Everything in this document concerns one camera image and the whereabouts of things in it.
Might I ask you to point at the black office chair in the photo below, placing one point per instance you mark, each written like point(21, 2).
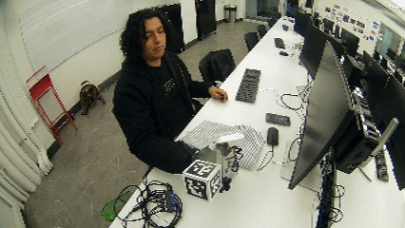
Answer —
point(250, 39)
point(217, 65)
point(261, 30)

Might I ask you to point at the black white striped cloth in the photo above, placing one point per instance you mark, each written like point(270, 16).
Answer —
point(202, 133)

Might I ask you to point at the black phone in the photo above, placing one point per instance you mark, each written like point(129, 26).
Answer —
point(277, 119)

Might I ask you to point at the black computer mouse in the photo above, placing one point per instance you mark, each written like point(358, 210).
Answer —
point(271, 136)

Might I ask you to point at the person in black hoodie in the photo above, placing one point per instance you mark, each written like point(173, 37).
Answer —
point(146, 110)

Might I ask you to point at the small black mouse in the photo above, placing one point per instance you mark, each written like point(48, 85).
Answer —
point(282, 53)

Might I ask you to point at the black cabinet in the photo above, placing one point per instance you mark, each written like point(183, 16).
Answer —
point(171, 28)
point(205, 17)

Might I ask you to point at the large black monitor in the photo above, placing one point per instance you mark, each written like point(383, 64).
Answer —
point(322, 120)

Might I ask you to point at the silver trash can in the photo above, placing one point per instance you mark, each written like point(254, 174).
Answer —
point(229, 13)

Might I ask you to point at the white cube with black markers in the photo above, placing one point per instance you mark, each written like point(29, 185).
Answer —
point(202, 180)

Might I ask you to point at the brown black backpack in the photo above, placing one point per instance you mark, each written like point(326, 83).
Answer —
point(89, 95)

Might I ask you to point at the black computer box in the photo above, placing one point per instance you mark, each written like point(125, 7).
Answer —
point(358, 139)

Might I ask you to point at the red folding chair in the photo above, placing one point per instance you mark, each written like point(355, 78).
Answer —
point(41, 89)

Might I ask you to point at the black remote control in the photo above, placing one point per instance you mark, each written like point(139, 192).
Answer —
point(381, 166)

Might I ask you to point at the white curtain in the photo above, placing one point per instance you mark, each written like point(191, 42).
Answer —
point(16, 152)

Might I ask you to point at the row of wall notes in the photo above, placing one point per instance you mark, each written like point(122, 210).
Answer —
point(355, 23)

